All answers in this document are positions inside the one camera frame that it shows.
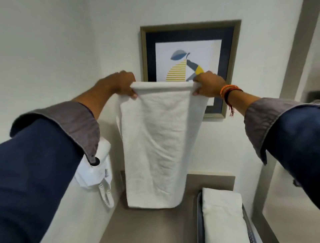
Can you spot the person's right hand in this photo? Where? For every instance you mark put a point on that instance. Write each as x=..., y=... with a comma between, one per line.
x=210, y=83

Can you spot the person's left hand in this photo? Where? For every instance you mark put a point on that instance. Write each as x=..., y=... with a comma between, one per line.
x=120, y=83

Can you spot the person's right fingers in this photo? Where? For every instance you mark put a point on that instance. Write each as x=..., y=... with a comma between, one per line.
x=197, y=86

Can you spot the person's left fingers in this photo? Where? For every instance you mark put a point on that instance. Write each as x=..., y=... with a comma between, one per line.
x=131, y=92

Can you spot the white bath towel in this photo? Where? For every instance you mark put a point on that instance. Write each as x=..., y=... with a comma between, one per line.
x=155, y=147

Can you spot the person's right forearm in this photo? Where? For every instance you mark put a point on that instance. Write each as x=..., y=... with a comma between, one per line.
x=277, y=130

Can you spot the person's left forearm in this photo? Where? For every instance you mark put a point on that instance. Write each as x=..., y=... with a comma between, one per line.
x=50, y=155

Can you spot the framed fruit art print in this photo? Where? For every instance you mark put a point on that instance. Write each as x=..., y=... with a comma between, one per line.
x=190, y=57

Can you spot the folded white towel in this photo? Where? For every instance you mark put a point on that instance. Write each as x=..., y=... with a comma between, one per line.
x=222, y=215

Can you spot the dark metal tray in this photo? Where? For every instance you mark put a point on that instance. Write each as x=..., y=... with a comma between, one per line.
x=200, y=220

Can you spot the white wall hair dryer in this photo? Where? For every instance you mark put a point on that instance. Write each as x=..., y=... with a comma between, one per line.
x=98, y=165

